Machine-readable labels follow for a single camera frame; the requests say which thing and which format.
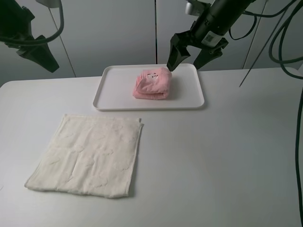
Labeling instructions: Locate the cream white towel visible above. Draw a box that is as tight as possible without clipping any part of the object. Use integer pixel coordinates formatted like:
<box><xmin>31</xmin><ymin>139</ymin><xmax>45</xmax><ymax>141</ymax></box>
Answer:
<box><xmin>25</xmin><ymin>114</ymin><xmax>143</xmax><ymax>198</ymax></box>

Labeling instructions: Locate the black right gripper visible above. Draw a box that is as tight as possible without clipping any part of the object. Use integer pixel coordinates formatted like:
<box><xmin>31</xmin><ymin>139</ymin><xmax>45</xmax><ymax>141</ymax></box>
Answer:
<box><xmin>167</xmin><ymin>9</ymin><xmax>229</xmax><ymax>71</ymax></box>

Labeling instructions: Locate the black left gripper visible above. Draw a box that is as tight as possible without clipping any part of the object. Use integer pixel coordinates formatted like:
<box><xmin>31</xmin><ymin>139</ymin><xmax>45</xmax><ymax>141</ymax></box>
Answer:
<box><xmin>5</xmin><ymin>43</ymin><xmax>59</xmax><ymax>72</ymax></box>

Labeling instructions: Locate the left black camera cable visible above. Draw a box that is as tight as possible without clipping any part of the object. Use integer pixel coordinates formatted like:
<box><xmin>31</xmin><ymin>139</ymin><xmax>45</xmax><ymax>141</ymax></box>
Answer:
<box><xmin>0</xmin><ymin>0</ymin><xmax>65</xmax><ymax>44</ymax></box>

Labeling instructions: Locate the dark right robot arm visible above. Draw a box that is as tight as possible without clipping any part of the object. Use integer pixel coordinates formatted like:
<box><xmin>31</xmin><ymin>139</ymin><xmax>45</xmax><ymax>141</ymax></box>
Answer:
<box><xmin>167</xmin><ymin>0</ymin><xmax>252</xmax><ymax>71</ymax></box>

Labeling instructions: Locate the pink towel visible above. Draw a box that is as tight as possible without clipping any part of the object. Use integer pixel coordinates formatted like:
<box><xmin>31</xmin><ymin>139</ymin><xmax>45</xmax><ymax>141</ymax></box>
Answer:
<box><xmin>133</xmin><ymin>68</ymin><xmax>172</xmax><ymax>100</ymax></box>

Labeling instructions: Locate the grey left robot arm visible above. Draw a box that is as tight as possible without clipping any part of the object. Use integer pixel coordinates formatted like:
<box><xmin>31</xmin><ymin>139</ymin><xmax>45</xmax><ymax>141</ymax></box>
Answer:
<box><xmin>0</xmin><ymin>0</ymin><xmax>64</xmax><ymax>73</ymax></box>

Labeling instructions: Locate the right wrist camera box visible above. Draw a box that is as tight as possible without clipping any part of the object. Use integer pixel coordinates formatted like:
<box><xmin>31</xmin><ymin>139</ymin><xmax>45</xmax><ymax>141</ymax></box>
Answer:
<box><xmin>185</xmin><ymin>0</ymin><xmax>211</xmax><ymax>16</ymax></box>

